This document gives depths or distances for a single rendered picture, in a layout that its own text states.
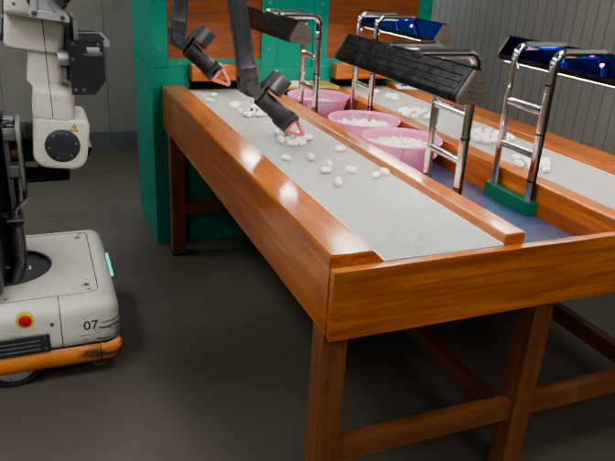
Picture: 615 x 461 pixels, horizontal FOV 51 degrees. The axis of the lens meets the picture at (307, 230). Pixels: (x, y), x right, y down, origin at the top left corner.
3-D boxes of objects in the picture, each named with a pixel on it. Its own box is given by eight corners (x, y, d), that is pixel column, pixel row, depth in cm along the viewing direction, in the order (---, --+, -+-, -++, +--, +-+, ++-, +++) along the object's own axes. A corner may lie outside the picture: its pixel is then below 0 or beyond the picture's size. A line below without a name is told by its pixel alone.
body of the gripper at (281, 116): (287, 109, 215) (272, 95, 211) (298, 116, 206) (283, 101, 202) (275, 124, 215) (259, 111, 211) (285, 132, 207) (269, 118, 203)
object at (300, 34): (290, 43, 213) (291, 20, 210) (237, 24, 266) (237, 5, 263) (312, 43, 216) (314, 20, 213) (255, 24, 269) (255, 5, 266)
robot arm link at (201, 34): (167, 38, 232) (170, 38, 224) (188, 13, 232) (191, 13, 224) (193, 60, 237) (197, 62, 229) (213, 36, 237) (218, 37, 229)
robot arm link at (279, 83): (237, 84, 205) (243, 89, 198) (260, 57, 205) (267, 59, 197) (264, 109, 211) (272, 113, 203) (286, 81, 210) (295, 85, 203)
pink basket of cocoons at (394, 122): (364, 156, 225) (367, 130, 221) (312, 140, 243) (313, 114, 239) (412, 145, 242) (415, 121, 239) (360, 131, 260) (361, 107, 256)
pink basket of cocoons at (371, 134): (383, 179, 202) (385, 150, 199) (346, 155, 225) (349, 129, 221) (454, 173, 212) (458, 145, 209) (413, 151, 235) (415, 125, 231)
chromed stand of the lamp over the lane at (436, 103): (399, 231, 163) (421, 49, 146) (364, 204, 180) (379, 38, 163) (462, 224, 170) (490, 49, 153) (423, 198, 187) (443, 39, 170)
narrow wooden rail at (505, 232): (498, 279, 145) (506, 234, 141) (253, 107, 299) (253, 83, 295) (517, 275, 147) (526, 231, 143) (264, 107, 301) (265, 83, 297)
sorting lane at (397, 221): (383, 270, 132) (384, 260, 131) (188, 95, 286) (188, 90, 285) (502, 253, 143) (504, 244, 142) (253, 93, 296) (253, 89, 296)
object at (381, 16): (367, 131, 260) (377, 15, 243) (346, 119, 277) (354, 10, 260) (408, 129, 267) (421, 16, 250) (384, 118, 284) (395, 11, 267)
